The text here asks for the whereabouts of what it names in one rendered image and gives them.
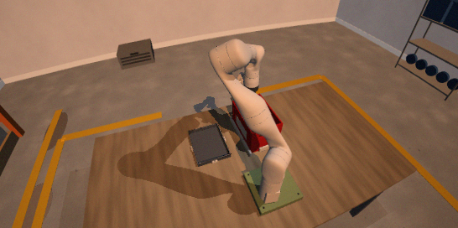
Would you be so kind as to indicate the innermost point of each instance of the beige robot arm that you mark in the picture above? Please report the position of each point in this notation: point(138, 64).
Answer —
point(232, 56)

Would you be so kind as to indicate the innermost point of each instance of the red bottle crate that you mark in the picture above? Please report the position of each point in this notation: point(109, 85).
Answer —
point(252, 139)

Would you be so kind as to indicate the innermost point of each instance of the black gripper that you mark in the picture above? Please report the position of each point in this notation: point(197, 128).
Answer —
point(253, 89)

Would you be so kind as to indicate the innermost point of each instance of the grey rectangular tray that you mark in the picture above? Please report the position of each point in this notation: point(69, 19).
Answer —
point(209, 144)

